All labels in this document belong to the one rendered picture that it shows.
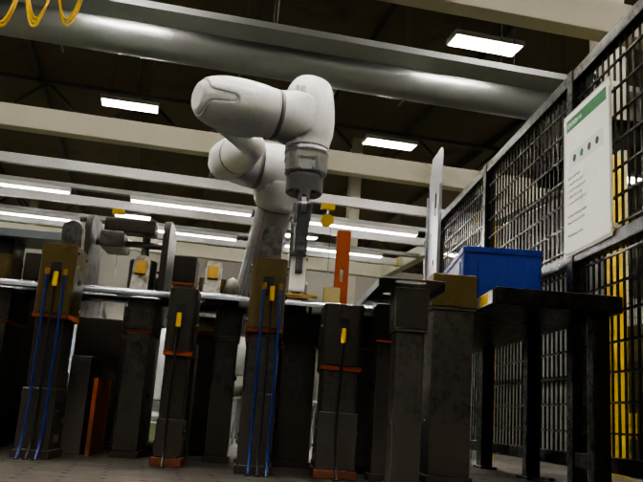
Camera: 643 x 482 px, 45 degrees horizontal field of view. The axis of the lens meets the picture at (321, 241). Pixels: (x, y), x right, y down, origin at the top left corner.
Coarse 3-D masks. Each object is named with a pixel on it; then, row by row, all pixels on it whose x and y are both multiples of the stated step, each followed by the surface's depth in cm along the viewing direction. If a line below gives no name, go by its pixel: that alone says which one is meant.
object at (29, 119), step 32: (32, 128) 739; (64, 128) 745; (96, 128) 752; (128, 128) 759; (160, 128) 766; (352, 160) 805; (384, 160) 813; (128, 192) 946; (0, 224) 1242; (160, 224) 1102; (384, 224) 1013; (224, 256) 1313; (416, 256) 1180
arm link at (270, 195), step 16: (272, 144) 213; (272, 160) 210; (272, 176) 210; (256, 192) 215; (272, 192) 212; (256, 208) 219; (272, 208) 214; (288, 208) 215; (256, 224) 218; (272, 224) 216; (288, 224) 221; (256, 240) 218; (256, 256) 219; (240, 272) 223; (240, 288) 222; (240, 352) 222; (240, 368) 223; (240, 384) 224
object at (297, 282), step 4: (292, 256) 153; (292, 260) 153; (304, 260) 153; (292, 264) 152; (304, 264) 153; (292, 268) 152; (304, 268) 152; (292, 272) 152; (304, 272) 152; (292, 276) 152; (296, 276) 152; (300, 276) 152; (304, 276) 152; (292, 280) 152; (296, 280) 152; (300, 280) 152; (304, 280) 152; (292, 284) 152; (296, 284) 152; (300, 284) 152; (292, 288) 151; (296, 288) 151; (300, 288) 152; (296, 292) 152; (300, 292) 152
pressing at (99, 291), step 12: (24, 288) 150; (36, 288) 151; (84, 288) 140; (96, 288) 141; (108, 288) 141; (120, 288) 142; (84, 300) 155; (96, 300) 154; (108, 300) 154; (120, 300) 154; (168, 300) 156; (204, 300) 150; (216, 300) 149; (228, 300) 148; (240, 300) 140; (288, 300) 141; (300, 300) 142; (204, 312) 161; (300, 312) 157; (312, 312) 156; (372, 312) 150
